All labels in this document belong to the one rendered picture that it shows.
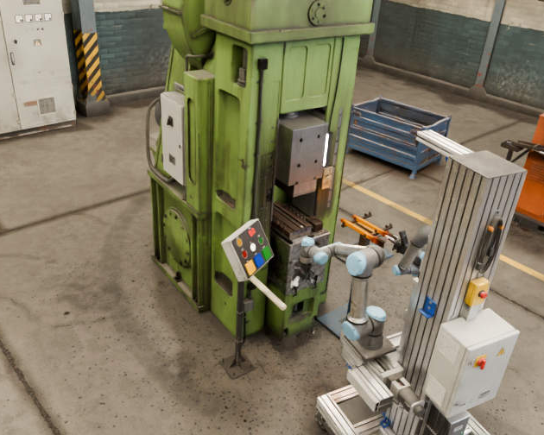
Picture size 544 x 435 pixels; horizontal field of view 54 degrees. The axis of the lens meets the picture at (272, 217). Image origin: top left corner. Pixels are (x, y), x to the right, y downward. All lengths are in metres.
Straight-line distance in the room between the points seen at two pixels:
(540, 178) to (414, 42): 6.14
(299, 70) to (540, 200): 3.91
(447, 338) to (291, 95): 1.78
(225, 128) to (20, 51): 4.76
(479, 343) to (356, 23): 2.12
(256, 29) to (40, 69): 5.35
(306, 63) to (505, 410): 2.78
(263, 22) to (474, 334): 2.03
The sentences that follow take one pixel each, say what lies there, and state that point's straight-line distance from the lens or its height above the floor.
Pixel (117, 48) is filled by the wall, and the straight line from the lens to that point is 9.36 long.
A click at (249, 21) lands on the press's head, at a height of 2.42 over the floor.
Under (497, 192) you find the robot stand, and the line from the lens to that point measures 2.59.
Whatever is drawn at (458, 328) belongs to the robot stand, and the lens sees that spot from 2.87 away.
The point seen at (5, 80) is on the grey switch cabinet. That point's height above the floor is 0.81.
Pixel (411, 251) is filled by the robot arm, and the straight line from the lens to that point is 3.64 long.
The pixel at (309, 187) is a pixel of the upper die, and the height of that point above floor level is 1.31.
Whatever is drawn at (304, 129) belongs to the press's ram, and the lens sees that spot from 3.52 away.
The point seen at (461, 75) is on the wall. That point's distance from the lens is 11.57.
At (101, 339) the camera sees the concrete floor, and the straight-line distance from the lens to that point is 4.47.
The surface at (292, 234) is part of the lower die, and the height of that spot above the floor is 0.96.
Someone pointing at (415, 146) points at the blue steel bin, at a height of 0.44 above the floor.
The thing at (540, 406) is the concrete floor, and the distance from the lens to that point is 4.52.
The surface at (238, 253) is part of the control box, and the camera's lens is 3.34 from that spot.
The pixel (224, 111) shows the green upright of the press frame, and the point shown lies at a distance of 3.75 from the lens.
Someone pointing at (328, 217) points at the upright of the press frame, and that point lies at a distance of 4.25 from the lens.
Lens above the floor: 2.97
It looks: 30 degrees down
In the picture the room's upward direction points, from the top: 4 degrees clockwise
